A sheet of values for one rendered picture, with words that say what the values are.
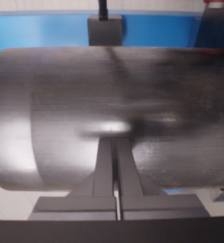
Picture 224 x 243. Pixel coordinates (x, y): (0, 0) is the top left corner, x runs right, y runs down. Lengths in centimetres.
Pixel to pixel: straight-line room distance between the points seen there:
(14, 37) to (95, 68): 52
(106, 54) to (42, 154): 13
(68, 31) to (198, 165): 53
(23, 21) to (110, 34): 28
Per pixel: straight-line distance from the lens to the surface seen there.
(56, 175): 20
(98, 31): 52
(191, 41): 64
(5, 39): 69
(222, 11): 50
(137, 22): 60
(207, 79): 20
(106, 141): 15
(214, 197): 66
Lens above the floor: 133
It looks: 1 degrees down
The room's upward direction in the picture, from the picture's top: 90 degrees counter-clockwise
